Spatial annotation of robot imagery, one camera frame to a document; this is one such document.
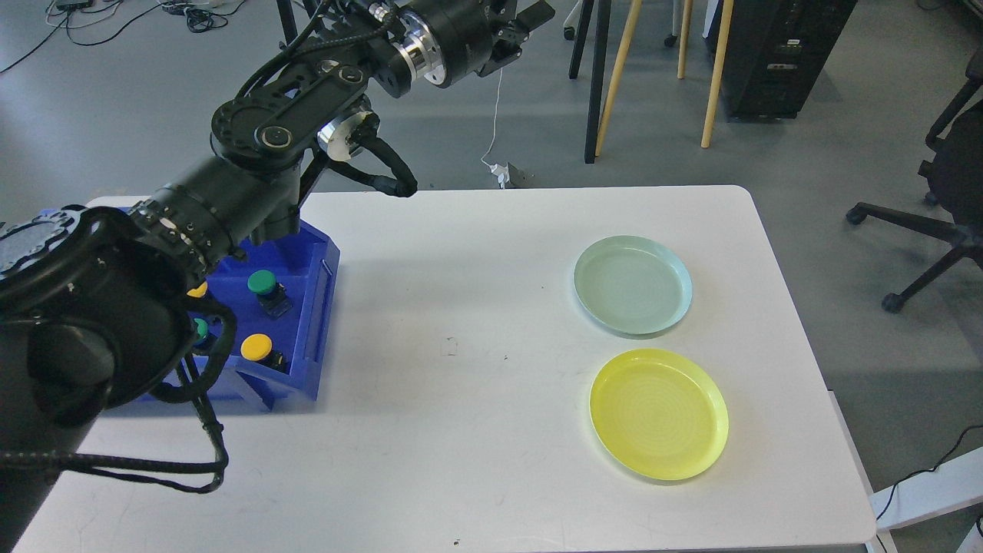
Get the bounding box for yellow button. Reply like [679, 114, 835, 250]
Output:
[239, 333, 289, 374]
[186, 281, 210, 299]

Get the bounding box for floor cable bundle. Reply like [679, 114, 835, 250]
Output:
[0, 0, 247, 75]

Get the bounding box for wooden leg right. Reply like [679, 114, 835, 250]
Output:
[700, 0, 735, 148]

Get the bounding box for green button front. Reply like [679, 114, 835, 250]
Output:
[192, 317, 217, 351]

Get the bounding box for black office chair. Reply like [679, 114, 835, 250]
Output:
[845, 49, 982, 313]

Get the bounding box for black tripod legs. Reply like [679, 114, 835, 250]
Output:
[275, 0, 326, 50]

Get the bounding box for black cable right floor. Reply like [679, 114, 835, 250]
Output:
[875, 424, 983, 522]

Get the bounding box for black computer tower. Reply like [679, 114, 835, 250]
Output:
[722, 1, 857, 121]

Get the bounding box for light green plate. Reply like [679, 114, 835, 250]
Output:
[572, 235, 693, 336]

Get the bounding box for wooden leg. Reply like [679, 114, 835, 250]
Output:
[674, 0, 694, 80]
[700, 0, 735, 148]
[594, 1, 643, 157]

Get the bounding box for blue plastic bin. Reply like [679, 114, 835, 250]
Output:
[2, 207, 339, 425]

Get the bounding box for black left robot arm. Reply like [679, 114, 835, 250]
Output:
[1, 1, 555, 552]

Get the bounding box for white power cable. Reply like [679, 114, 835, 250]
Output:
[481, 68, 505, 171]

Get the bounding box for wooden leg middle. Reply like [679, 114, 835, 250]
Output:
[674, 0, 694, 80]

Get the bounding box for white power plug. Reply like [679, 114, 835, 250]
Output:
[488, 162, 511, 190]

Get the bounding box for wooden leg left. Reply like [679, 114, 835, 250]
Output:
[594, 1, 643, 157]

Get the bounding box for black table leg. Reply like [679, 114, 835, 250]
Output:
[563, 1, 612, 164]

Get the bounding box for yellow plate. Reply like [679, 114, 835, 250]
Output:
[587, 349, 730, 481]

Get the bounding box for green button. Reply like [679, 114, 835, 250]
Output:
[247, 270, 293, 319]
[192, 317, 217, 351]

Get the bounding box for white frame bar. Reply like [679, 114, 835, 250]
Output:
[870, 448, 982, 531]

